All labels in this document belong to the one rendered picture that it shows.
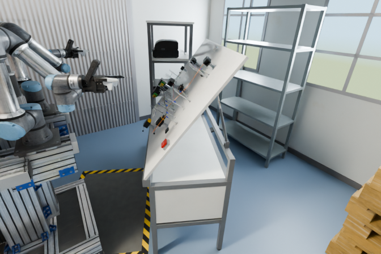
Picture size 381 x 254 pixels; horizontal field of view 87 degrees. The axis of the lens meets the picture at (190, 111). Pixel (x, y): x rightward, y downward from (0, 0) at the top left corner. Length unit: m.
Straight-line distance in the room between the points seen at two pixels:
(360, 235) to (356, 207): 0.25
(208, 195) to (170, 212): 0.33
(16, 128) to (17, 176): 0.29
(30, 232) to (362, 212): 2.54
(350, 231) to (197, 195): 1.31
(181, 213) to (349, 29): 2.62
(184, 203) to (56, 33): 2.82
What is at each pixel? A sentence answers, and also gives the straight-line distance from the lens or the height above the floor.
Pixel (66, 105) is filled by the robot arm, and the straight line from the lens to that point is 1.19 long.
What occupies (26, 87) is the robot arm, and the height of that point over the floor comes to 1.37.
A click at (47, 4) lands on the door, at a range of 3.48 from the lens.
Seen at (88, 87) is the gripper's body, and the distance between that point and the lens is 1.13.
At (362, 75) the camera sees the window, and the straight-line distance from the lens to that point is 2.98.
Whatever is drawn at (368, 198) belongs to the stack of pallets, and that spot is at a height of 0.73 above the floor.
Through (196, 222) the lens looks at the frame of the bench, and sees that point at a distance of 1.83.
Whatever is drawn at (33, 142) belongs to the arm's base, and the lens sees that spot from 1.49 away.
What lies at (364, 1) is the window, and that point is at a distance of 3.01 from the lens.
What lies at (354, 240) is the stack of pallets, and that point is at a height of 0.33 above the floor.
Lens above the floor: 1.86
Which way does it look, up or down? 24 degrees down
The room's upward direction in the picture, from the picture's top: 2 degrees clockwise
